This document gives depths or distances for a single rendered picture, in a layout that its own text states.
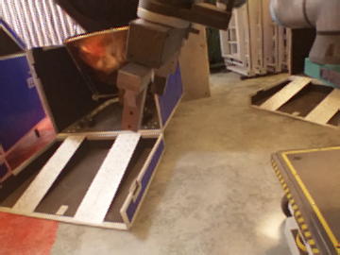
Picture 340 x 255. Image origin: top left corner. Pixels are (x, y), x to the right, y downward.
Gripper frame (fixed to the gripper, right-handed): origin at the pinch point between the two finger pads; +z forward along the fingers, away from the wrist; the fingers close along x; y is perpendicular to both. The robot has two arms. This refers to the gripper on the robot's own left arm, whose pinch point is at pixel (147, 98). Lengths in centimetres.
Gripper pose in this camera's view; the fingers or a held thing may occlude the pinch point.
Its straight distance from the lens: 38.8
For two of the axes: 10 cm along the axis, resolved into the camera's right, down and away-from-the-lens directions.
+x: -2.6, 5.2, -8.1
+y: -9.4, -3.3, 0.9
